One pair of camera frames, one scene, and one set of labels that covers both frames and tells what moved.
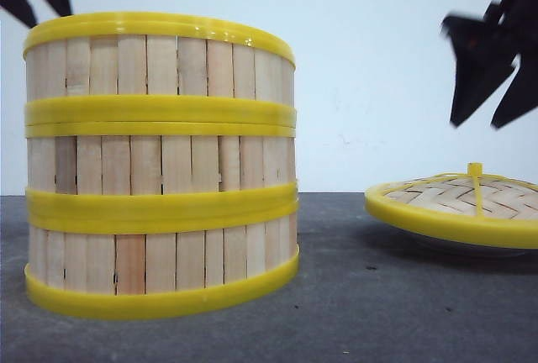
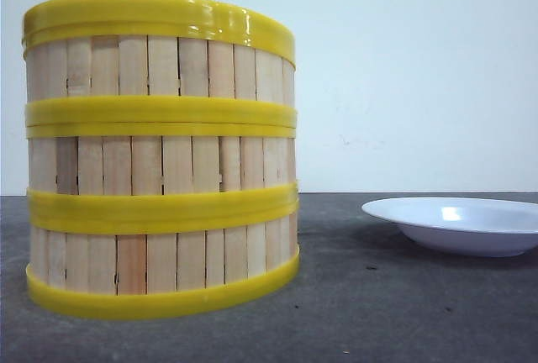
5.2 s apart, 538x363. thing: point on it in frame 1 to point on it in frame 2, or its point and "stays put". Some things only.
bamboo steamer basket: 155,275 stays put
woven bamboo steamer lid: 484,207 to 200,17
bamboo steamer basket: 157,68 stays put
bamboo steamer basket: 150,177 stays put
